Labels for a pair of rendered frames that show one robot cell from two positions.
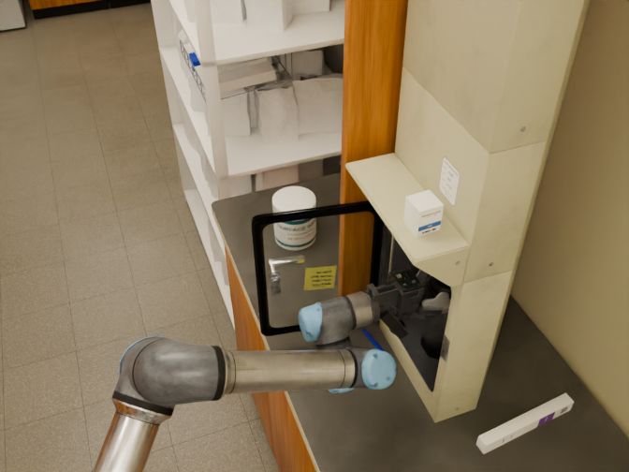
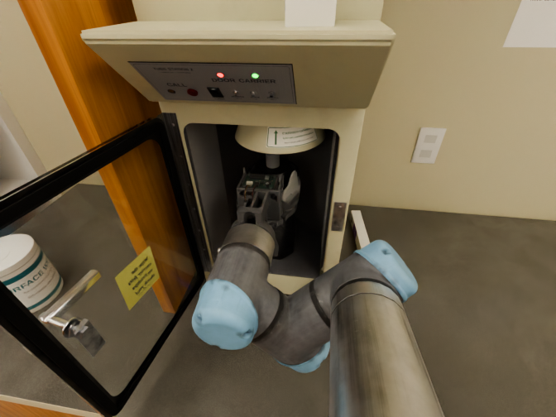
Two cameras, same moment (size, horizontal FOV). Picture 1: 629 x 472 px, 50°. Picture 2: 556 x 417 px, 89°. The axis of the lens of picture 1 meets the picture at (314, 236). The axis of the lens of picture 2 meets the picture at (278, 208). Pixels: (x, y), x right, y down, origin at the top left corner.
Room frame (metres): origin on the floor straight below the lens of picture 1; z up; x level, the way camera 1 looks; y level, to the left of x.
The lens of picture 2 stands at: (0.80, 0.14, 1.54)
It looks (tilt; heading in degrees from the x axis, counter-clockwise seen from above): 38 degrees down; 300
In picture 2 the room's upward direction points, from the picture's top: 1 degrees counter-clockwise
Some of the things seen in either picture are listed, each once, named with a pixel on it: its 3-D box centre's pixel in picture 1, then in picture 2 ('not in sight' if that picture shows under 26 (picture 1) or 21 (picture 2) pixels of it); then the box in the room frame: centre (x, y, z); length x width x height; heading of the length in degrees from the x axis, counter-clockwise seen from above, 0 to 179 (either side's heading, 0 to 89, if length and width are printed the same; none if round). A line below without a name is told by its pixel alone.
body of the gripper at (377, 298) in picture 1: (393, 297); (258, 211); (1.02, -0.17, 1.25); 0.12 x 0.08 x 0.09; 110
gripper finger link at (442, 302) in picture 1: (443, 301); (292, 184); (1.01, -0.28, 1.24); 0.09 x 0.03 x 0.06; 86
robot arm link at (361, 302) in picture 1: (358, 308); (246, 249); (0.99, -0.10, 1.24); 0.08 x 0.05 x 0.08; 20
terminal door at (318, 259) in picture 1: (318, 272); (133, 270); (1.15, -0.01, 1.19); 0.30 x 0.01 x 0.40; 101
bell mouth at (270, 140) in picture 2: not in sight; (280, 120); (1.06, -0.33, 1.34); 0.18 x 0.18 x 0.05
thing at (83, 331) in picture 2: (275, 285); (88, 337); (1.12, 0.09, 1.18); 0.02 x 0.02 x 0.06; 11
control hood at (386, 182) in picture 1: (401, 220); (243, 73); (1.02, -0.17, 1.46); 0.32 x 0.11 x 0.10; 20
